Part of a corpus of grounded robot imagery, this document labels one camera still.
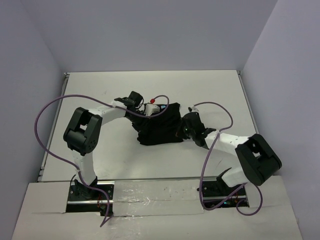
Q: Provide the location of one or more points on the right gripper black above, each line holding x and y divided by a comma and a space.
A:
182, 124

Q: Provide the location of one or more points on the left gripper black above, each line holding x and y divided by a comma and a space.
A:
144, 124

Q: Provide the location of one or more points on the black t shirt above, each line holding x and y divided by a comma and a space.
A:
161, 129

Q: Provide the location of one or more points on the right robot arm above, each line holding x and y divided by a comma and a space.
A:
257, 160

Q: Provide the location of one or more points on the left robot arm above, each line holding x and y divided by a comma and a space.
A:
83, 132

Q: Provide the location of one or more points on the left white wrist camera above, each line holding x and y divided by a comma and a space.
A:
151, 108

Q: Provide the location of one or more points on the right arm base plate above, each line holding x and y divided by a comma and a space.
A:
213, 194

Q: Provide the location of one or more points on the aluminium table rail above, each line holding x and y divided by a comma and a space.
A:
45, 157

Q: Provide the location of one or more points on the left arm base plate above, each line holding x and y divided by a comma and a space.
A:
87, 201

